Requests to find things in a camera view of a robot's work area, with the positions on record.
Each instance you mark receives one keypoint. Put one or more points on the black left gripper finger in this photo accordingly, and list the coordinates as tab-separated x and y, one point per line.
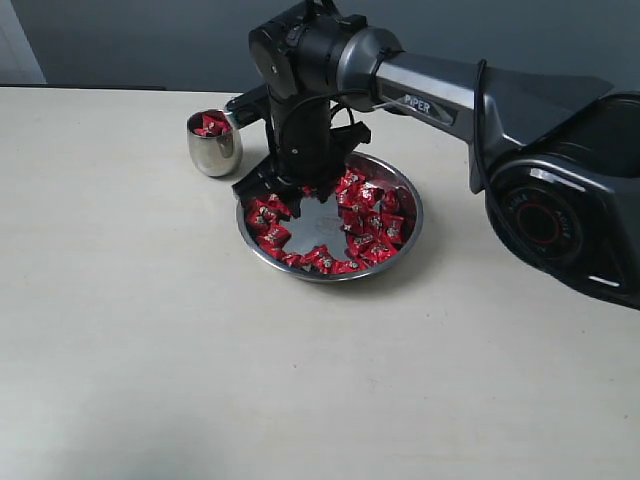
261	180

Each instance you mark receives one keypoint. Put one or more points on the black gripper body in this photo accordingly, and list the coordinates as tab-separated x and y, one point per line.
306	149

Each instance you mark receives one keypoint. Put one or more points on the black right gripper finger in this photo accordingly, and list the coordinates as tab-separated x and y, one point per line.
292	198

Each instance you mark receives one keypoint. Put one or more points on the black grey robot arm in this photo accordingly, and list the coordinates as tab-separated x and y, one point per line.
556	157

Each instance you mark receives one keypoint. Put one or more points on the steel cup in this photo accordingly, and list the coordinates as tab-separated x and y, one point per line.
214	143

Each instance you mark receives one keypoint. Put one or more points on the round steel plate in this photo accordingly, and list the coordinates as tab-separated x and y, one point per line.
333	230

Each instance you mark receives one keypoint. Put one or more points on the red wrapped candy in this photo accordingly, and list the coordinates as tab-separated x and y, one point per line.
393	228
264	214
275	237
378	253
350	181

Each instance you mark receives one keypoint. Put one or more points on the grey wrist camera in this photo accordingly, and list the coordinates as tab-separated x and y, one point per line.
248	108

